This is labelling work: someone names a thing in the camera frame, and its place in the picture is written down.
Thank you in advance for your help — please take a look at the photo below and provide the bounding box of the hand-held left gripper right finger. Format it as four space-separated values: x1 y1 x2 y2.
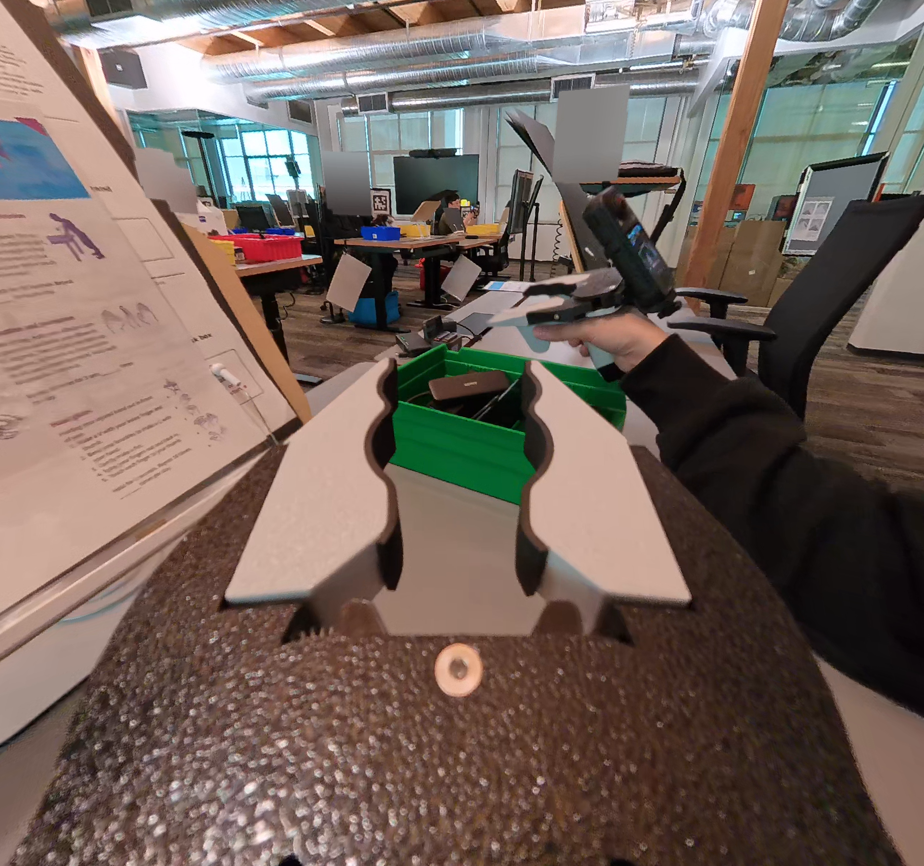
513 359 693 636

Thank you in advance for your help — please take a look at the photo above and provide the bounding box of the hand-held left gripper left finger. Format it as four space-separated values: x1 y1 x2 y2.
224 358 403 629

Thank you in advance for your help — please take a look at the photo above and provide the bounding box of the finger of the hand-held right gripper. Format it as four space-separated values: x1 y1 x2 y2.
520 273 590 299
487 299 579 330

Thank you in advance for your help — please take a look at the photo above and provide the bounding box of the black usb hub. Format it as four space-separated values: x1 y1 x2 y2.
428 373 505 405

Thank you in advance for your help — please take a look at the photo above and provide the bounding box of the green plastic bin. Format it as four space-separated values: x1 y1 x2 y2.
390 345 628 508

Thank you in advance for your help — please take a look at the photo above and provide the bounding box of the person's right forearm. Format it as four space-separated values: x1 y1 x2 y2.
621 335 924 715

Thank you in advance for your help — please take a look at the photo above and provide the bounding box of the person's right hand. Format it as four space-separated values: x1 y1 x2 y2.
538 310 670 375

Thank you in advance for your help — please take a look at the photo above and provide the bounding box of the black backed wooden stand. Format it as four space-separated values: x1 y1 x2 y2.
558 182 602 277

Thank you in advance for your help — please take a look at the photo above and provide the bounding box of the brown cardboard box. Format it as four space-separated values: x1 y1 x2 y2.
715 220 791 307

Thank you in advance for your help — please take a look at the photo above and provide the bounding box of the black angled panel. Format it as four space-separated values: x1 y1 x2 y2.
505 108 558 181

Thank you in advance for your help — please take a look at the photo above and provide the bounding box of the wooden top desk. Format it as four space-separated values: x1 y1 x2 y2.
334 231 501 307

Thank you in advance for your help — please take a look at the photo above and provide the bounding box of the blue bag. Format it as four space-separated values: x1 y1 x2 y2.
348 291 402 327

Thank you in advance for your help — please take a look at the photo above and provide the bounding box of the grey pin board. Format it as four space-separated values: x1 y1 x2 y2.
782 152 890 257

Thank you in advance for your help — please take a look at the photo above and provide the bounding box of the black office chair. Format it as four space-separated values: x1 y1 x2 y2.
667 195 924 421

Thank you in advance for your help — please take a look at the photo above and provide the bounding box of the instruction sheet stand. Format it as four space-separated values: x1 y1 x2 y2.
0 0 313 661

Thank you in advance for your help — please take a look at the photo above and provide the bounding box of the red plastic bin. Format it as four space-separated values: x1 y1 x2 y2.
209 232 304 264

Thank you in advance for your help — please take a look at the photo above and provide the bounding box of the large black wall screen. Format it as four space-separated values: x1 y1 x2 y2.
393 153 481 216

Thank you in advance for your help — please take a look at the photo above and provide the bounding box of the wooden post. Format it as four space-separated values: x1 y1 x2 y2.
682 0 806 300

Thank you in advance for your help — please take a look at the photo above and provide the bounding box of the long silver ceiling duct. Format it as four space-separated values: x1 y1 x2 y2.
202 11 697 84

